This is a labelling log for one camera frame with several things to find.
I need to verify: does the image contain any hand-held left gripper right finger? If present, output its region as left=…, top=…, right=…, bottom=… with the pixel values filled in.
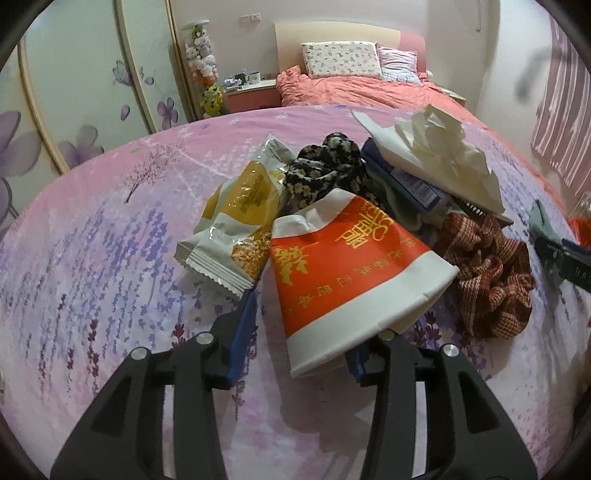
left=344, top=330, right=539, bottom=480

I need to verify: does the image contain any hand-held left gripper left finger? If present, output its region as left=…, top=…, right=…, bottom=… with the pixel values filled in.
left=50, top=288, right=259, bottom=480

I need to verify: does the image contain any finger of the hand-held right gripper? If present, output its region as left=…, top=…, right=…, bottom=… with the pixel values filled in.
left=536, top=237, right=591, bottom=287

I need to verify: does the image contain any orange white paper cup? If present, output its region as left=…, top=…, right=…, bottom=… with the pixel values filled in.
left=269, top=188, right=460, bottom=379

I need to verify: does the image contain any grey green cloth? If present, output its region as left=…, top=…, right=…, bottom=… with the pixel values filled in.
left=529, top=200, right=561, bottom=245

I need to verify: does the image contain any red brown knit scrunchie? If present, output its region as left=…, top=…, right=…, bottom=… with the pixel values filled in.
left=434, top=213, right=536, bottom=340

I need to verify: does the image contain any yellow white snack packet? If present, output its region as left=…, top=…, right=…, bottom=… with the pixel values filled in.
left=174, top=220, right=274, bottom=302
left=193, top=134, right=296, bottom=236

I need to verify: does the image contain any pink floral printed sheet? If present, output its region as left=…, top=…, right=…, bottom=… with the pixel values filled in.
left=0, top=105, right=591, bottom=480

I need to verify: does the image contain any pink striped curtain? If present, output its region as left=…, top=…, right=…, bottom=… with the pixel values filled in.
left=531, top=25, right=591, bottom=204

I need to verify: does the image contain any pale green cloth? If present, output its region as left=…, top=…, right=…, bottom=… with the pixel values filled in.
left=385, top=185, right=426, bottom=232

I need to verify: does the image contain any crumpled white tissue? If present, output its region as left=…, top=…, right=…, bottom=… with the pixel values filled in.
left=394, top=104, right=504, bottom=215

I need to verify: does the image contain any blue white box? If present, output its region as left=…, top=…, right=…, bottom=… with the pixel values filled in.
left=360, top=138, right=455, bottom=214

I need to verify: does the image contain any black floral scrunchie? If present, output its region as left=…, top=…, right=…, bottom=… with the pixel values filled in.
left=281, top=131, right=377, bottom=215

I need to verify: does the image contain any white paper packet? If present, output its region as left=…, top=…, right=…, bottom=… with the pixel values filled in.
left=351, top=110, right=514, bottom=224

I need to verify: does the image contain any green yellow plush toy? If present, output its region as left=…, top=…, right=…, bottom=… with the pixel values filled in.
left=202, top=85, right=225, bottom=118

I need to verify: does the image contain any pink nightstand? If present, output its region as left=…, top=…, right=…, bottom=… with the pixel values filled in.
left=224, top=78, right=280, bottom=114

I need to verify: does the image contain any pink striped pillow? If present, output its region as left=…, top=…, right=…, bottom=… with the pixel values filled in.
left=376, top=44, right=423, bottom=84

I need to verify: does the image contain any salmon duvet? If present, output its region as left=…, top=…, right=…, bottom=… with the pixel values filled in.
left=276, top=65, right=571, bottom=222

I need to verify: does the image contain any tower of plush toys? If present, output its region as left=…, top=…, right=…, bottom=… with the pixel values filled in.
left=185, top=21, right=220, bottom=88

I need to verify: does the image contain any white patterned pillow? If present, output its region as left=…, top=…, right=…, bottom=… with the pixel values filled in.
left=300, top=41, right=384, bottom=80

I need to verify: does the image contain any floral sliding wardrobe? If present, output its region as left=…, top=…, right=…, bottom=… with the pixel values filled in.
left=0, top=0, right=199, bottom=222

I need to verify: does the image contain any cream pink headboard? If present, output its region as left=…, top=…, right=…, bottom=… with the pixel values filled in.
left=274, top=21, right=428, bottom=79

